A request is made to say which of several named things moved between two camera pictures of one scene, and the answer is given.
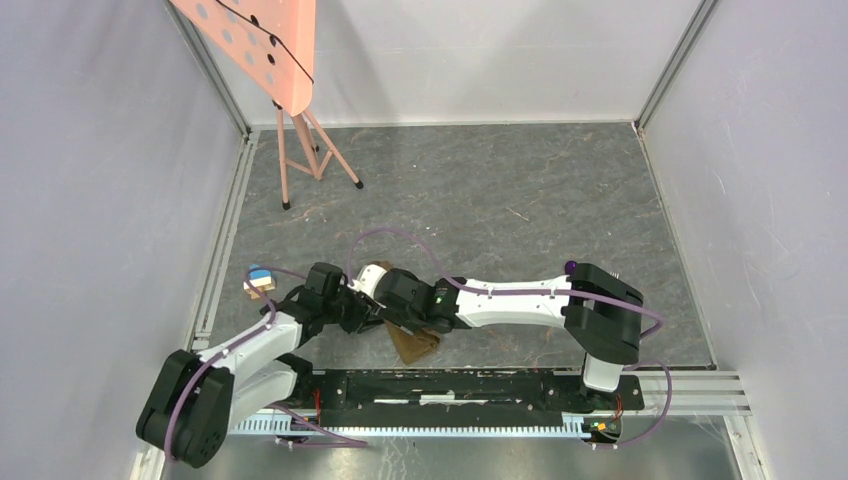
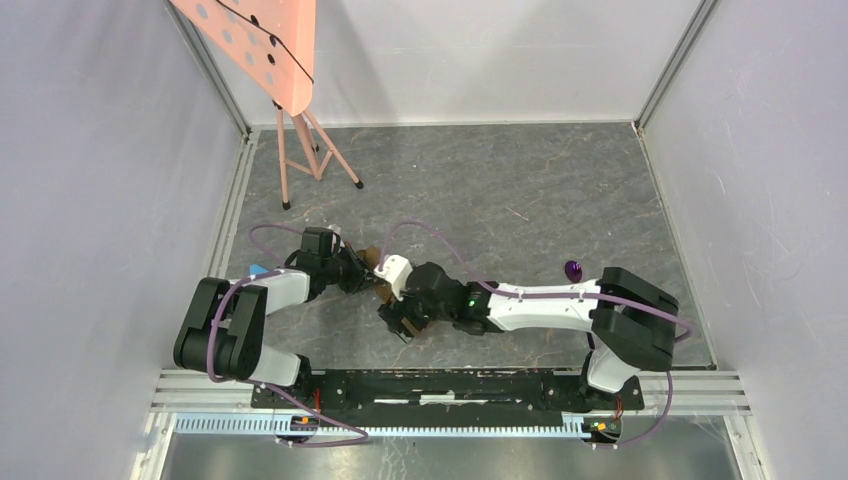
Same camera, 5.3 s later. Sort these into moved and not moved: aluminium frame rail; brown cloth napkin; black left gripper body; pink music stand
Moved: black left gripper body; brown cloth napkin
Not moved: pink music stand; aluminium frame rail
